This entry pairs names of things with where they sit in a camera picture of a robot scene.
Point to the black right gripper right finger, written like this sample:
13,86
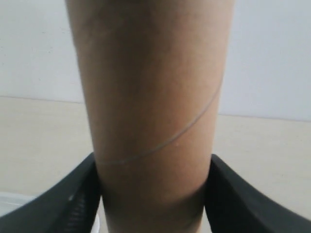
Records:
233,205

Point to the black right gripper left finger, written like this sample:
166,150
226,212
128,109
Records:
68,207

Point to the brown cardboard tube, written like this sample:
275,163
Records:
151,72

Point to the white rectangular plastic tray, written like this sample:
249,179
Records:
12,201

